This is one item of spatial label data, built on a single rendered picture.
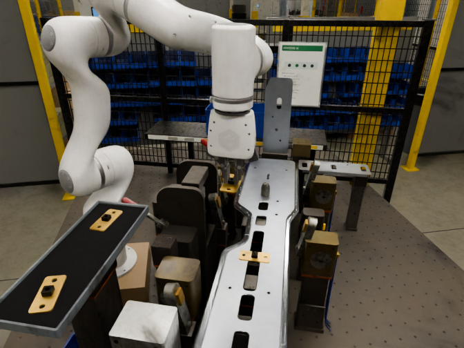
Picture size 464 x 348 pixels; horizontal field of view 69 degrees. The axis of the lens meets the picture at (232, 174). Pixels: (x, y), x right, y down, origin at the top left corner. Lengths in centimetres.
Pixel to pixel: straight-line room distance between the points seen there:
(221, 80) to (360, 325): 90
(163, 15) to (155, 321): 58
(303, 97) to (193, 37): 109
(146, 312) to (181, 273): 14
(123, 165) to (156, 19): 52
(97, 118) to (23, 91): 225
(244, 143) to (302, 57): 108
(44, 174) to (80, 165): 243
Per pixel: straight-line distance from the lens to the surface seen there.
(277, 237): 102
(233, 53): 65
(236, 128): 70
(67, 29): 93
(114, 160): 110
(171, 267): 81
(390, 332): 126
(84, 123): 102
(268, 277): 89
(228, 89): 66
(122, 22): 95
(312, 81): 176
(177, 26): 73
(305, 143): 154
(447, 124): 420
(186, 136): 169
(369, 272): 144
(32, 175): 350
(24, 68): 319
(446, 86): 402
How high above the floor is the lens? 162
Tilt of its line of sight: 27 degrees down
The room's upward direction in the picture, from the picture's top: straight up
